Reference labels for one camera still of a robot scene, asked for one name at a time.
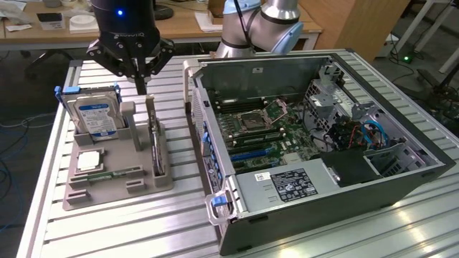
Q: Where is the white table frame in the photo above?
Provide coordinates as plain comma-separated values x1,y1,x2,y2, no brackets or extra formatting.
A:
392,0,459,74

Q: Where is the silver CPU chip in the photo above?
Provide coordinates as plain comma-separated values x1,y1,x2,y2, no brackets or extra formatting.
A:
78,152,103,170

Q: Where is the open black PC case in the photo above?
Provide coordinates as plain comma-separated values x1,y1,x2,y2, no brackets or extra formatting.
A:
183,52,456,256

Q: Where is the black office chair base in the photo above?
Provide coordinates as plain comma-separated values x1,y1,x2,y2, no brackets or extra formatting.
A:
22,49,75,78

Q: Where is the green RAM stick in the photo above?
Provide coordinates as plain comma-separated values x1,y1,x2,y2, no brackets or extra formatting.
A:
71,168,140,182

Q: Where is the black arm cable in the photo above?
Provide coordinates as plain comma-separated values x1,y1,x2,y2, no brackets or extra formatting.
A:
232,0,258,54

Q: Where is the metal socket cover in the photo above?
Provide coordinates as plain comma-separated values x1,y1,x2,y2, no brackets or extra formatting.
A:
263,98,292,116

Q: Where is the grey power supply unit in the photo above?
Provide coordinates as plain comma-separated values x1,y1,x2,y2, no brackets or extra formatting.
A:
235,158,340,213

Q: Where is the black round lamp base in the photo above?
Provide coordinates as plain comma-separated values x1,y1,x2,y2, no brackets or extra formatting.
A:
155,5,176,21

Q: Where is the grey plastic parts rack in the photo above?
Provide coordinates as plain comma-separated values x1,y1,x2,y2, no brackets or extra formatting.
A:
63,101,176,212

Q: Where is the stack of white papers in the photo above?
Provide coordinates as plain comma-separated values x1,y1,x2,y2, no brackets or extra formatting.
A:
195,12,226,33

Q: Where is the metal disk bay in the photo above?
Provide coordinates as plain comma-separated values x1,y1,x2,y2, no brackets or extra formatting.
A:
362,141,431,180

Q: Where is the wooden desk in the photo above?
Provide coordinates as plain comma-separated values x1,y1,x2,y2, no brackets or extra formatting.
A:
0,0,323,52

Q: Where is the blue expansion slot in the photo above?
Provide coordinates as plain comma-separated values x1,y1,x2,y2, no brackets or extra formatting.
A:
228,149,272,162

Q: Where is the black installed RAM stick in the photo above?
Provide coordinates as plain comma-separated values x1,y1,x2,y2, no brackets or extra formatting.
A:
232,131,283,143

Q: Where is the wooden cabinet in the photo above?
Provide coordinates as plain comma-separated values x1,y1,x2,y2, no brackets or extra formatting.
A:
315,0,412,62

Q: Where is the metal drive cage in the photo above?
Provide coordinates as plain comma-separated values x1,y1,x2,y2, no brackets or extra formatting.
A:
307,79,363,127

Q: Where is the white box with black top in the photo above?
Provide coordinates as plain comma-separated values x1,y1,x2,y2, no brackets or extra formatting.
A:
35,12,68,30

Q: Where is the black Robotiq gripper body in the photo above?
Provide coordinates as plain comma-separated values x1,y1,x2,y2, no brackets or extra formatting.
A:
90,0,162,73

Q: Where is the green motherboard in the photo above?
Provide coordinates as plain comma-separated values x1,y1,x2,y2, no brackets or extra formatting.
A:
206,90,323,174

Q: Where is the CPU socket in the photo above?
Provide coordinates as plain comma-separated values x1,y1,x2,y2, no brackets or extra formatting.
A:
238,109,274,132

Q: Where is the hard disk with blue rails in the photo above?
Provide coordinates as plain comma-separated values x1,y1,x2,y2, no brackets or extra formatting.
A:
54,82,128,142

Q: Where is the black floor stand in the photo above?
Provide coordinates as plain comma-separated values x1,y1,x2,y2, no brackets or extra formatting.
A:
418,68,459,121

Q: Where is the black plastic shroud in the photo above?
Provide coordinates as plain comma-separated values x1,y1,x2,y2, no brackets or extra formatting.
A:
320,149,383,188

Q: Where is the white box with round dish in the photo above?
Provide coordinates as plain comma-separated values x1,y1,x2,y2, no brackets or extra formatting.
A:
68,15,98,34

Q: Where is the blue data wire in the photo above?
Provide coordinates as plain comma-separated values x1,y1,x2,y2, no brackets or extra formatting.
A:
360,120,390,147

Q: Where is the graphics card with metal bracket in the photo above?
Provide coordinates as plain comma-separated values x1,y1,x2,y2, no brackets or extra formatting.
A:
144,94,170,180

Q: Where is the clear plastic bag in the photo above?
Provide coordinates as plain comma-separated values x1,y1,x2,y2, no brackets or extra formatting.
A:
0,4,34,25

